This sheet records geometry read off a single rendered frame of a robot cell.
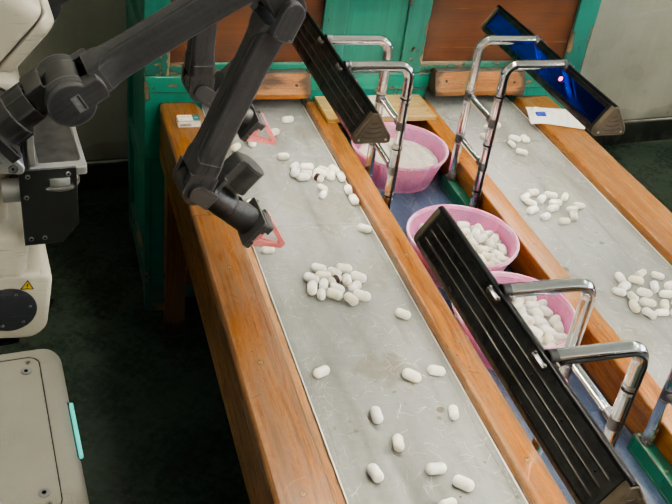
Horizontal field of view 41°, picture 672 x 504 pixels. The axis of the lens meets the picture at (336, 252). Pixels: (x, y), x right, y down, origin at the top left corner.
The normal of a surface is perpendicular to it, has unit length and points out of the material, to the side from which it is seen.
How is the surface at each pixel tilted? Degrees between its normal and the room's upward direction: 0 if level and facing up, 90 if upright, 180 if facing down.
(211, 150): 87
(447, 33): 90
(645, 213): 0
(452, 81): 67
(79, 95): 96
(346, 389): 0
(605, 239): 0
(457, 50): 90
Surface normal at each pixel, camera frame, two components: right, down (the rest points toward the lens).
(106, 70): 0.57, 0.47
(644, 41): 0.36, 0.56
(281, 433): 0.11, -0.82
